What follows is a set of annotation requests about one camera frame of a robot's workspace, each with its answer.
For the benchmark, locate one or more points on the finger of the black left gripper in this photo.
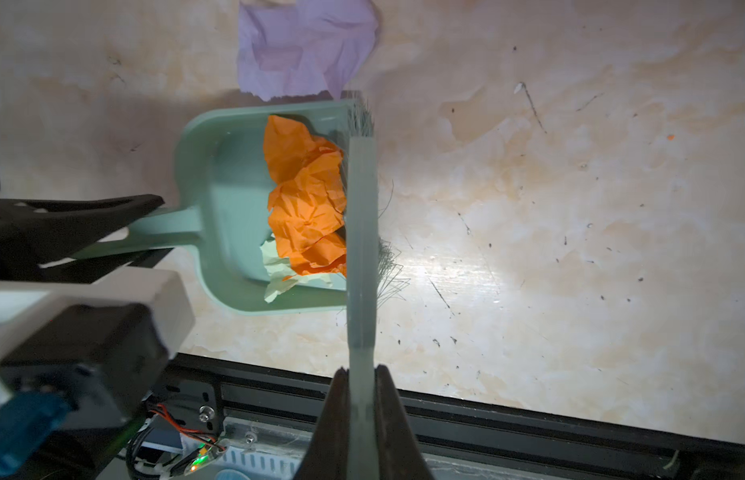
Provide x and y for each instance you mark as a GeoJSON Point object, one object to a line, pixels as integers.
{"type": "Point", "coordinates": [36, 232]}

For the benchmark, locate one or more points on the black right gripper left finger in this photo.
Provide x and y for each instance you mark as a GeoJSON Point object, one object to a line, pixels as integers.
{"type": "Point", "coordinates": [327, 455]}

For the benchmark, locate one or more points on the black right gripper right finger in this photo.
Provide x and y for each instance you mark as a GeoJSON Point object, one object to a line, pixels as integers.
{"type": "Point", "coordinates": [399, 453]}

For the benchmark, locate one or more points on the mint green hand broom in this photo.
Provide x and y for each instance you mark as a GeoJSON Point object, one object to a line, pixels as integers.
{"type": "Point", "coordinates": [363, 247]}

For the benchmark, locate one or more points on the mint green dustpan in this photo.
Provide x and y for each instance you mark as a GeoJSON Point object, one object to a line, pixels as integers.
{"type": "Point", "coordinates": [222, 219]}

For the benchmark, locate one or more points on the green paper front cluster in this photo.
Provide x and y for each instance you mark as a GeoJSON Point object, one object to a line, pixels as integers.
{"type": "Point", "coordinates": [281, 276]}

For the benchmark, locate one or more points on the orange paper near can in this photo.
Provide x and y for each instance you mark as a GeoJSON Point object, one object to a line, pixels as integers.
{"type": "Point", "coordinates": [306, 209]}

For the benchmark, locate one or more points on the purple paper front cluster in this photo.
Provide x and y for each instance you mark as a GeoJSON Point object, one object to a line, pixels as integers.
{"type": "Point", "coordinates": [303, 49]}

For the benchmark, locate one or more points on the white slotted cable duct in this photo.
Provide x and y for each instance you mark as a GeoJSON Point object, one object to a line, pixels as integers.
{"type": "Point", "coordinates": [263, 463]}

